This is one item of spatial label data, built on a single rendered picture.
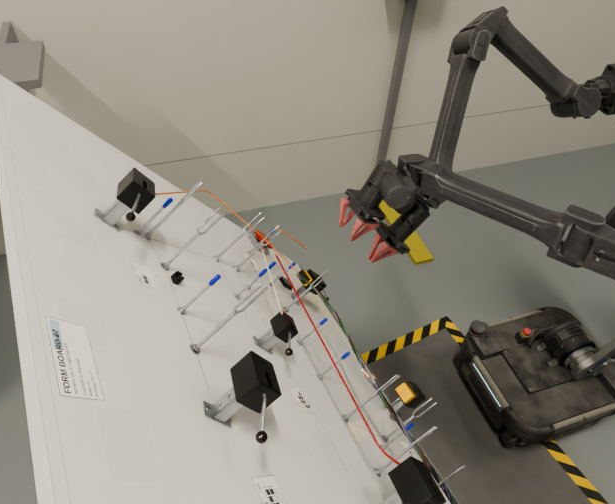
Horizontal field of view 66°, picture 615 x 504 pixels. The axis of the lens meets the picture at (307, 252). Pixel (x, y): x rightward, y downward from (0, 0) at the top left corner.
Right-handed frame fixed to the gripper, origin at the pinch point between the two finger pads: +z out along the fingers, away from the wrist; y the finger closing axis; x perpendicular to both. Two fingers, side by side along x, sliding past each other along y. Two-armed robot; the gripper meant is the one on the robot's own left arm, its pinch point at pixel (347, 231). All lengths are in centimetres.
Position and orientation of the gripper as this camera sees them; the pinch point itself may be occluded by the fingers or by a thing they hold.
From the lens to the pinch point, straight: 119.1
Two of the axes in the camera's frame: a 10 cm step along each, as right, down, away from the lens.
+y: 4.6, 6.8, -5.8
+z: -4.6, 7.3, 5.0
